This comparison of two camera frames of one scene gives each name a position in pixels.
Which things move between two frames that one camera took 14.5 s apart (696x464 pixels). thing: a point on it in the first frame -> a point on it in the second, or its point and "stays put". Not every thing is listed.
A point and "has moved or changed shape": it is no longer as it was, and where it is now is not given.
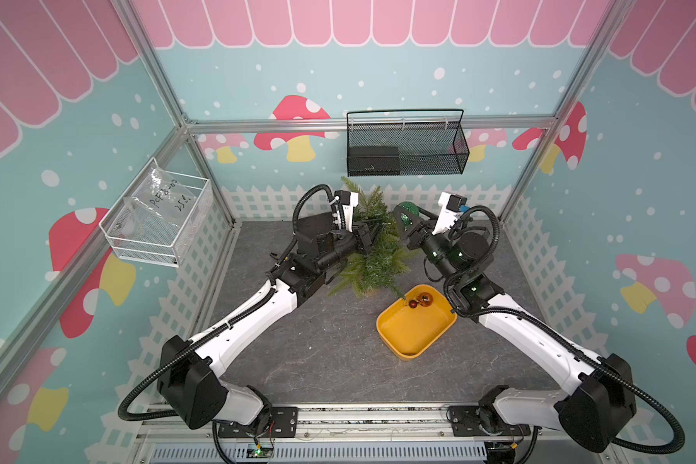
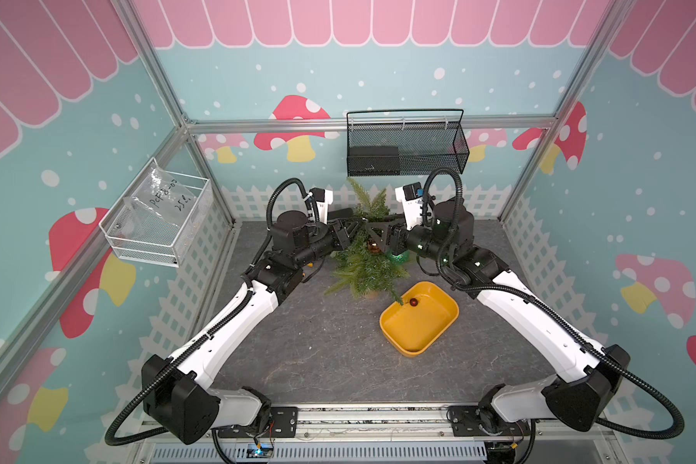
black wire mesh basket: x=405 y=142 stays put
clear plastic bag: x=161 y=194 stays put
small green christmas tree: x=389 y=258 stays put
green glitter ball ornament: x=411 y=207 has moved or changed shape
